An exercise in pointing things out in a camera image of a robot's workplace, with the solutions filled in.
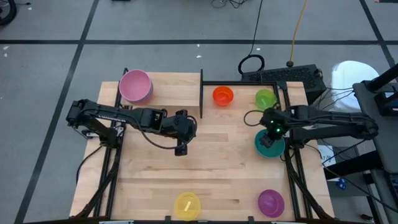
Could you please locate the large teal plastic bowl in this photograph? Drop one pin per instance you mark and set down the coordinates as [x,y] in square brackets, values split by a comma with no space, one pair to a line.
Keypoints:
[275,151]

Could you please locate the black metal table frame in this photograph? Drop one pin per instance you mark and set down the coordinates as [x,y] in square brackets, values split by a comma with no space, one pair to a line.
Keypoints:
[239,83]

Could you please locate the large pink plastic bowl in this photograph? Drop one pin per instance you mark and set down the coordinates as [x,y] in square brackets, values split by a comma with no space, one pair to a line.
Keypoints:
[136,85]

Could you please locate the black computer case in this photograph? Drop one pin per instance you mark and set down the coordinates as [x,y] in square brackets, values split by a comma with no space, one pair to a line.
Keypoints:
[286,76]

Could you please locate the small orange translucent bowl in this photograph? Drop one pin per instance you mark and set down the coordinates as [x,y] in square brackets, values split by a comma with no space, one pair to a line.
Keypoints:
[222,95]

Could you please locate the small green translucent bowl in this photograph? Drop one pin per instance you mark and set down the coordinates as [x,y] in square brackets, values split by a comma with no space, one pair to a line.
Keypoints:
[264,98]

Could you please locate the white paper sheet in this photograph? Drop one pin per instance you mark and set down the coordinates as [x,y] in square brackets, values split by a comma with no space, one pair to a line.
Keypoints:
[328,158]

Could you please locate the black table edge clamp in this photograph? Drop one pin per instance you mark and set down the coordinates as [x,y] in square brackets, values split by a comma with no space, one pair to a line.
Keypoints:
[250,218]
[168,218]

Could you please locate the black box device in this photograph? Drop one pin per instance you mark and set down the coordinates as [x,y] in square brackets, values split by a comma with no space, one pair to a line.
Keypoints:
[387,104]

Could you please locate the small purple translucent bowl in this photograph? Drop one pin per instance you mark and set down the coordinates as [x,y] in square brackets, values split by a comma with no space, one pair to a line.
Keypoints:
[270,203]

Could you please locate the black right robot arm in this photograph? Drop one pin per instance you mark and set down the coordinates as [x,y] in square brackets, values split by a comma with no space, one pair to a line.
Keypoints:
[335,119]

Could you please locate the small yellow translucent bowl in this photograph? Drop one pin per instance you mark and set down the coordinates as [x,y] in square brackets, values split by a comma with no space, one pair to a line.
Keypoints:
[182,202]

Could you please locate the small blue object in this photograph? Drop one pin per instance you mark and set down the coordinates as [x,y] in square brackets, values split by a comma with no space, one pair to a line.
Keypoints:
[341,183]

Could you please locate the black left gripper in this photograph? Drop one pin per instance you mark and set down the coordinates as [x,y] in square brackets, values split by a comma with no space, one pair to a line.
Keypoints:
[182,126]

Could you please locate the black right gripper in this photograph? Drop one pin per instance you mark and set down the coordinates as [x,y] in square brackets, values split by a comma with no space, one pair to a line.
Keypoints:
[275,124]

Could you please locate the black wheel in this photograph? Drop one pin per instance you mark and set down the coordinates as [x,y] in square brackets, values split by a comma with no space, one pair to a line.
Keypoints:
[11,17]

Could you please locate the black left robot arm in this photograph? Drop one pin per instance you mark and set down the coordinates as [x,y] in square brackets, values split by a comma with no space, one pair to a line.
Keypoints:
[102,113]

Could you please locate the grey cart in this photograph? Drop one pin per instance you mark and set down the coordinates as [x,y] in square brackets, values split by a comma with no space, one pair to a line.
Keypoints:
[384,146]

